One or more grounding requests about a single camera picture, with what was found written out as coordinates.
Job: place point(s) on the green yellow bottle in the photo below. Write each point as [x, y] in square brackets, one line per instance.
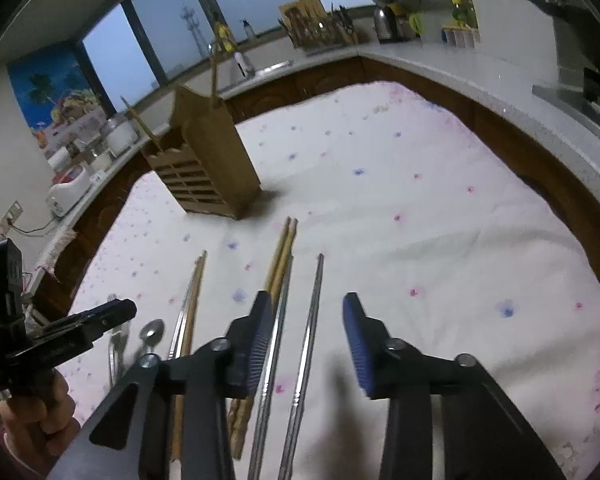
[463, 12]

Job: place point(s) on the person's left hand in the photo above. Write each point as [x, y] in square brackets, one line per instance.
[35, 410]

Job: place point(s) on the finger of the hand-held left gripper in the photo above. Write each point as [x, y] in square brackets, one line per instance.
[105, 312]
[70, 347]

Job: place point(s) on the white wall socket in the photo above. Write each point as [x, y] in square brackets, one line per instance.
[7, 217]

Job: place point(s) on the steel stove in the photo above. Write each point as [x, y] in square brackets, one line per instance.
[580, 105]

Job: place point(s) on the window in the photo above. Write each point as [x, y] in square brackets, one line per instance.
[155, 30]

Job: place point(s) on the dish rack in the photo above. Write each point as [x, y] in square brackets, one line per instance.
[325, 35]

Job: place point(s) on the metal spoon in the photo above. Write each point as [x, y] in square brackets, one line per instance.
[151, 332]

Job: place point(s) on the chrome faucet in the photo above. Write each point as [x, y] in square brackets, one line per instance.
[243, 64]

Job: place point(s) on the metal fork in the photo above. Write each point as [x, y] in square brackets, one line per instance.
[113, 360]

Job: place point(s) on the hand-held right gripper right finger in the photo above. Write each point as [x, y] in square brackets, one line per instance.
[360, 347]

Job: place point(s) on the green plastic item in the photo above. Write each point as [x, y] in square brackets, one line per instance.
[416, 22]

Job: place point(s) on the person's left forearm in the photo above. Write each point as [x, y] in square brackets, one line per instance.
[11, 452]

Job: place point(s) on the steel kettle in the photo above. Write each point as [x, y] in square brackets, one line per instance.
[386, 22]

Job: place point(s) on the floral white tablecloth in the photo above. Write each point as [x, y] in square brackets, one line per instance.
[405, 210]

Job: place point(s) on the wooden cutting board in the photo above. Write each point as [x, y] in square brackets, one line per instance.
[300, 17]

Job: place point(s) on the wall poster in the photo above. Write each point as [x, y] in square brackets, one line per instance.
[45, 90]

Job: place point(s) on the white lace cloth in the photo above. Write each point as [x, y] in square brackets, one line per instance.
[55, 255]

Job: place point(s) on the spice container set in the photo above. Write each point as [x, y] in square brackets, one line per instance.
[460, 36]

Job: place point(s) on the white countertop appliance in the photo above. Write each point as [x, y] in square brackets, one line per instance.
[67, 195]

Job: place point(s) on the metal chopstick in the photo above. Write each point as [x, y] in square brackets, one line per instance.
[179, 325]
[270, 410]
[305, 360]

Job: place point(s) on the clear spray bottle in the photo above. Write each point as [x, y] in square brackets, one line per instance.
[249, 30]

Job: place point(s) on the white rice cooker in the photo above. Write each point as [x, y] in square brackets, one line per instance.
[120, 137]

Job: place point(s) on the wooden utensil holder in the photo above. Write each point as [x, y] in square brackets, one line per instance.
[215, 160]

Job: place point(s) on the steel sink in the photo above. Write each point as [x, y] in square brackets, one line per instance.
[275, 67]

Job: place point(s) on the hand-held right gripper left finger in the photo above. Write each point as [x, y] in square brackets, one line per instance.
[260, 342]

